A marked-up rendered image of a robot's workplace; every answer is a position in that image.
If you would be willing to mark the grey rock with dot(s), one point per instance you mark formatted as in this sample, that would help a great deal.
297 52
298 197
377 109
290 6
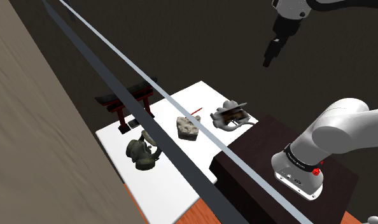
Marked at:
186 127

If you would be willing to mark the small dark square tile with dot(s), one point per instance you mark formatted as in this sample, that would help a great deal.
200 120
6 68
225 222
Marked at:
133 123

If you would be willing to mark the dark robot stand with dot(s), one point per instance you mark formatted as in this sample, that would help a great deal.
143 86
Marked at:
257 183

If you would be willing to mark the red and black gate figure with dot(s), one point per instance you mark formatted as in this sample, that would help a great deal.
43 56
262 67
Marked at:
120 113

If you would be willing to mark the red pen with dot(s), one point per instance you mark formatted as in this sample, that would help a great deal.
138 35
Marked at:
196 111

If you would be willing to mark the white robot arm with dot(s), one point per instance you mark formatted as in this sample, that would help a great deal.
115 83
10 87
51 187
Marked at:
334 131

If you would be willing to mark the grey and brown ship figure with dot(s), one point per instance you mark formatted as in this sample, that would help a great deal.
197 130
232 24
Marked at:
229 116

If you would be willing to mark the light grey thin long bar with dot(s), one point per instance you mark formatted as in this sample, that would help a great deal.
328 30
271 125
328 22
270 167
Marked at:
226 150

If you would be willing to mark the dark grey long bar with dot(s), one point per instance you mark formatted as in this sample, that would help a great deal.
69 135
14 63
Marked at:
164 142

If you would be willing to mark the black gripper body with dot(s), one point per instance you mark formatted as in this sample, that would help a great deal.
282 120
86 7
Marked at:
285 28

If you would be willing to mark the dark green animal figure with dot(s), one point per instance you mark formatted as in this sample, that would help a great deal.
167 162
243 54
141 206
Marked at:
139 153

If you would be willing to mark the white table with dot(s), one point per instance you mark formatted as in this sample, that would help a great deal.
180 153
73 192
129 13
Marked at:
164 186

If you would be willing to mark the small grey rounded object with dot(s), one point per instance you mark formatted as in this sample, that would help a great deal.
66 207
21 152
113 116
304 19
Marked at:
374 220

